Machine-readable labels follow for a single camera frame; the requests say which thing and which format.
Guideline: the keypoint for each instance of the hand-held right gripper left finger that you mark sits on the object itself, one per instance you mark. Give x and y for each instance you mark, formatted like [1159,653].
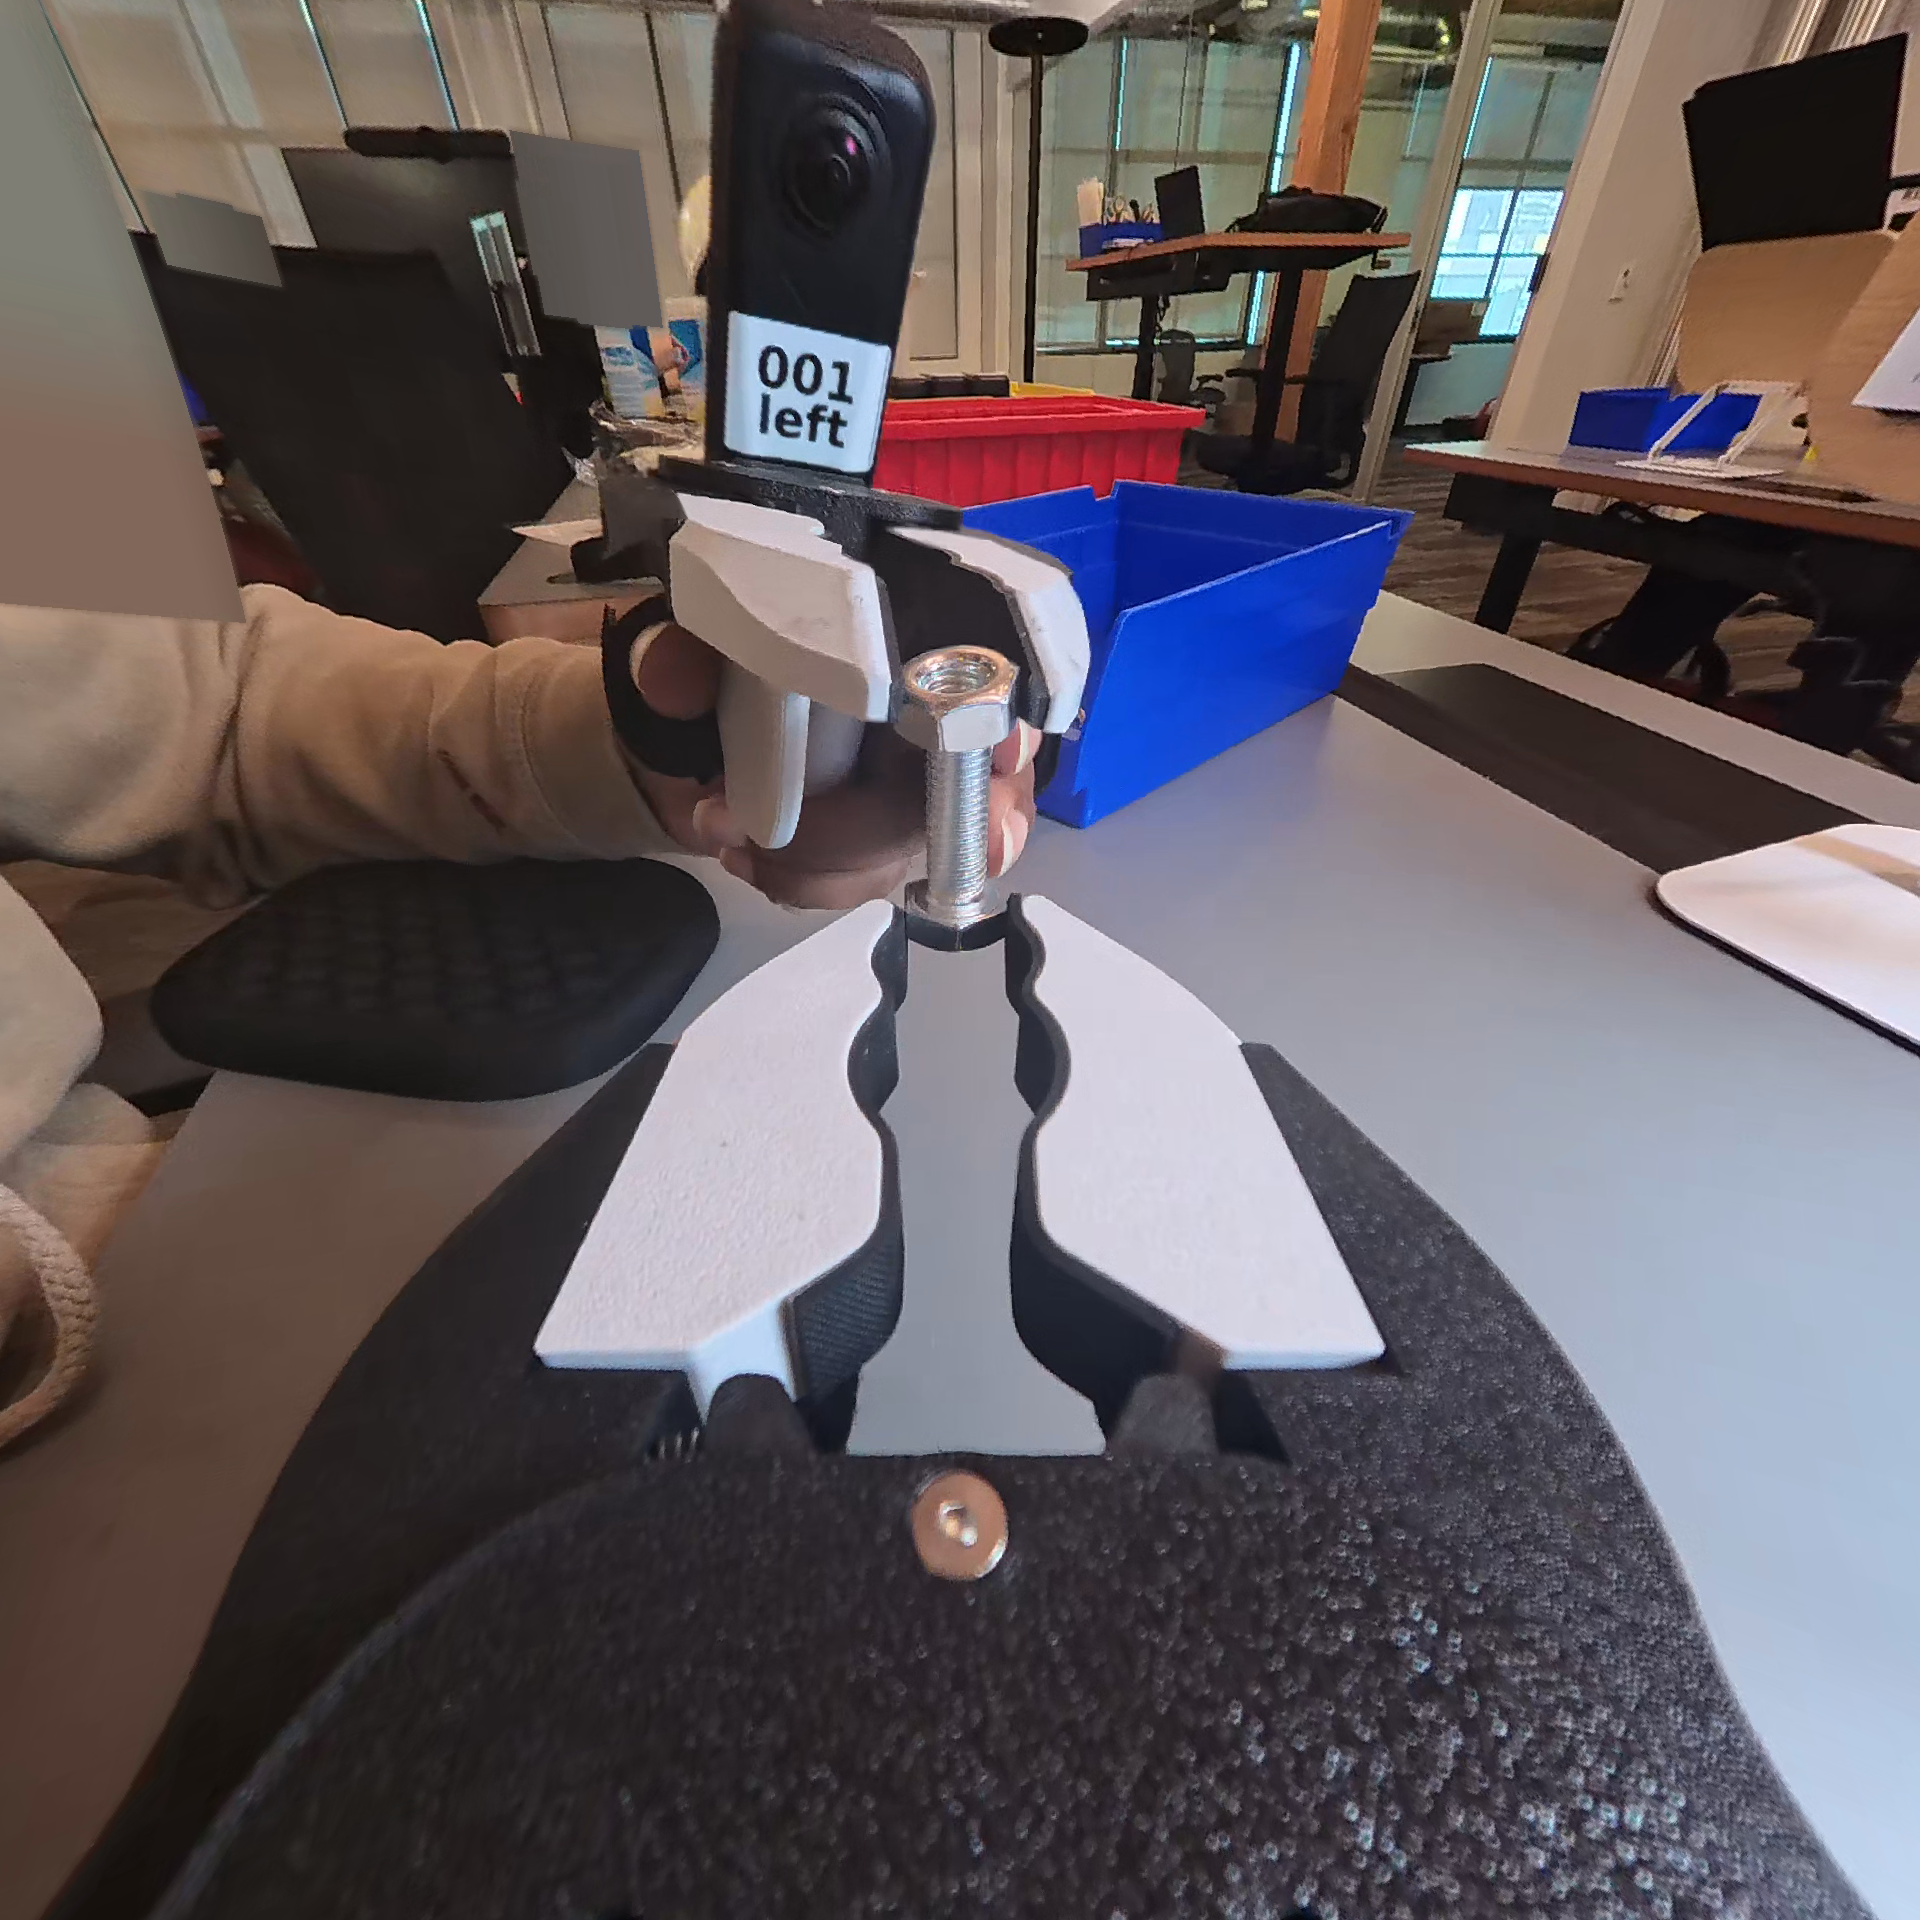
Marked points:
[721,1186]

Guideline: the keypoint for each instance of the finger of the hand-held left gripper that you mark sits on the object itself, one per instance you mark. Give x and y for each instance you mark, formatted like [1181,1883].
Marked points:
[1020,615]
[787,601]

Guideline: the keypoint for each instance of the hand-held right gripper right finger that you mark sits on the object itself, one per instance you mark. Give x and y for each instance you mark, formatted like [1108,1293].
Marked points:
[1202,1186]

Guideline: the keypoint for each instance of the steel hex nut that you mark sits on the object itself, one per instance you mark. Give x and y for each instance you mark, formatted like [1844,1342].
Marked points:
[961,699]

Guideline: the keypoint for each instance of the blue plastic bin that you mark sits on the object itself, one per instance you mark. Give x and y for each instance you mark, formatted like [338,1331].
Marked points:
[1652,422]
[1230,632]

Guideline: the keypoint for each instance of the steel hex bolt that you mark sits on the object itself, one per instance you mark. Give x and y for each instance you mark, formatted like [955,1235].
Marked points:
[964,825]

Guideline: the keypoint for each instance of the person's left forearm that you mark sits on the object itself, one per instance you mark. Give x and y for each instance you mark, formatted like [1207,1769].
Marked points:
[333,737]

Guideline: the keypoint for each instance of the person's left hand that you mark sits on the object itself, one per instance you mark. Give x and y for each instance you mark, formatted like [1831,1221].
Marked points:
[871,825]

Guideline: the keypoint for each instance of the red plastic bin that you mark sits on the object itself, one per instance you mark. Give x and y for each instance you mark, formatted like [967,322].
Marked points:
[1037,450]

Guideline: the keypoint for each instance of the black floor lamp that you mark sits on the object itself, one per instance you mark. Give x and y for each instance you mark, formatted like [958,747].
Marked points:
[1037,181]

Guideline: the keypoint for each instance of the black wrist rest pad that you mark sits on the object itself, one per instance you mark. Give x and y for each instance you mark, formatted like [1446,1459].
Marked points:
[422,976]

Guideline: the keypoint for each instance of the wooden standing desk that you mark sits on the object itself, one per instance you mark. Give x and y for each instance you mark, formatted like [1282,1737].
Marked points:
[1230,257]

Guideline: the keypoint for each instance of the black mesh office chair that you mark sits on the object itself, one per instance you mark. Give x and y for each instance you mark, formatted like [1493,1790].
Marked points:
[362,422]

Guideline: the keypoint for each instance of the black backpack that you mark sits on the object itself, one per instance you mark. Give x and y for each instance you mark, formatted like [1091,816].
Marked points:
[1306,211]

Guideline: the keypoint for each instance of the white document stand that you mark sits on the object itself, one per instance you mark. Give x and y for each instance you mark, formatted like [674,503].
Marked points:
[1802,931]

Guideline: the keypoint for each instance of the person's torso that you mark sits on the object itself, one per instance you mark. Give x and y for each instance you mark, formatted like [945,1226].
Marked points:
[60,1142]

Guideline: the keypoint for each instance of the wooden office desk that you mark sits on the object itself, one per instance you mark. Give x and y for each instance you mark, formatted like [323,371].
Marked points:
[1681,497]

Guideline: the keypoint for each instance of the black computer monitor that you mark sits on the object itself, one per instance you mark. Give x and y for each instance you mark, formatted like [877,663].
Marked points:
[1795,135]

